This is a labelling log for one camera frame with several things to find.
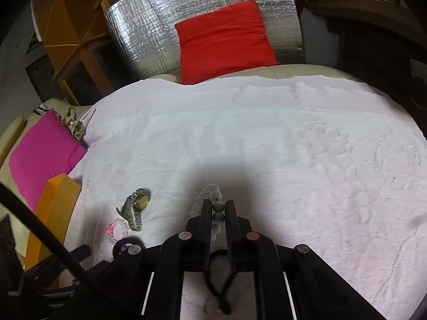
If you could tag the pale pink towel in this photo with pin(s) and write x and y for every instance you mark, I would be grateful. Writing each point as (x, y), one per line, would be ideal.
(328, 162)

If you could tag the magenta pillow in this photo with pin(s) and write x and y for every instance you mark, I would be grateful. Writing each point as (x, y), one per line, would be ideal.
(47, 149)

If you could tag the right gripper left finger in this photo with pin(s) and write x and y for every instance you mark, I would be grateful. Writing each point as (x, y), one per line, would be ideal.
(187, 251)

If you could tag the wooden cabinet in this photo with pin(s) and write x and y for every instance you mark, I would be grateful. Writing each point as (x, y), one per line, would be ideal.
(71, 32)

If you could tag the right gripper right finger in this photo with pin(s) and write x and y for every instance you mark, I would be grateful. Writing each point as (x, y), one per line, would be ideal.
(250, 251)

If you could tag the orange cardboard box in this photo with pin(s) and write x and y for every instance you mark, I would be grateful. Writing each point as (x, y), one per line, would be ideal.
(54, 210)

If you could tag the red pillow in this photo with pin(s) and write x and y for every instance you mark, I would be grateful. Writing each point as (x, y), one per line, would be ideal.
(227, 40)

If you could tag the thick black hair scrunchie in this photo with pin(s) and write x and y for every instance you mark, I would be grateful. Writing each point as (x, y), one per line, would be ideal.
(123, 244)

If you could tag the metal wristwatch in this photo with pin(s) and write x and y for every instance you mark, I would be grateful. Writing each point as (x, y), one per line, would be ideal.
(133, 206)

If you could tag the patterned fabric pouch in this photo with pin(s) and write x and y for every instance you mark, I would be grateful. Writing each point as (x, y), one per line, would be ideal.
(75, 126)

